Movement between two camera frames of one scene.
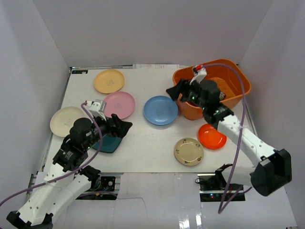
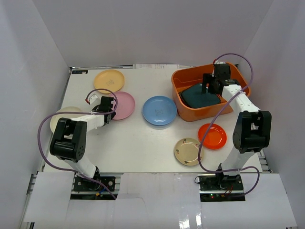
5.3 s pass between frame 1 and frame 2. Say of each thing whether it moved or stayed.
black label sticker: stayed
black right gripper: moved
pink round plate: stayed
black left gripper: moved
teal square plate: moved
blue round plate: stayed
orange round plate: stayed
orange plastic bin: stayed
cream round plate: stayed
